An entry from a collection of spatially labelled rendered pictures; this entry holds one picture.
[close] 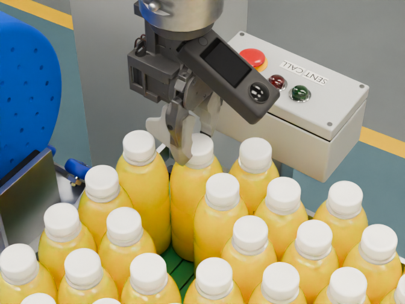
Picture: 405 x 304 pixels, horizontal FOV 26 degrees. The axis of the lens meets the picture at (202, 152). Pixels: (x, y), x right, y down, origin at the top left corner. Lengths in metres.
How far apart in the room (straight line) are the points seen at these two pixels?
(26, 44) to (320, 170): 0.40
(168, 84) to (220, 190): 0.14
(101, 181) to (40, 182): 0.14
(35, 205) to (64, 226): 0.18
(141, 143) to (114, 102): 1.03
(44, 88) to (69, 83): 1.64
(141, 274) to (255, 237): 0.13
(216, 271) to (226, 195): 0.11
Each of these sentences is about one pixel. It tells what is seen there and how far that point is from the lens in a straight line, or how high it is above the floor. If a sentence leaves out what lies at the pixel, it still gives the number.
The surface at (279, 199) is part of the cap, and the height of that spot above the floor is 1.10.
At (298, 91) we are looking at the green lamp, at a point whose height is 1.11.
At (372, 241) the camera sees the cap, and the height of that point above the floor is 1.10.
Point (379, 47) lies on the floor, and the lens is 2.97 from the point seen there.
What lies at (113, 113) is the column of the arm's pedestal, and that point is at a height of 0.39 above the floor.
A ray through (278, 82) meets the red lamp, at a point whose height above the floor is 1.11.
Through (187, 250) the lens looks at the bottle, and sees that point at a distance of 1.17.
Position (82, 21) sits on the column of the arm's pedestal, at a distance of 1.99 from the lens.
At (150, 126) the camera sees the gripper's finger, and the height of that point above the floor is 1.13.
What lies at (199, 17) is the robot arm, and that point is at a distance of 0.90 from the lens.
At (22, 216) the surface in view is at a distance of 1.15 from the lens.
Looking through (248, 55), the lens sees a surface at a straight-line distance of 1.16.
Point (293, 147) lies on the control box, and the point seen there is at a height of 1.04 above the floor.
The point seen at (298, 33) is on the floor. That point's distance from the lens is 2.98.
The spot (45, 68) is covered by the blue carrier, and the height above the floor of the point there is 1.12.
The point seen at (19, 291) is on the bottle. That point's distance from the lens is 0.98.
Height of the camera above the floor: 1.86
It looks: 47 degrees down
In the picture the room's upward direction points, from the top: straight up
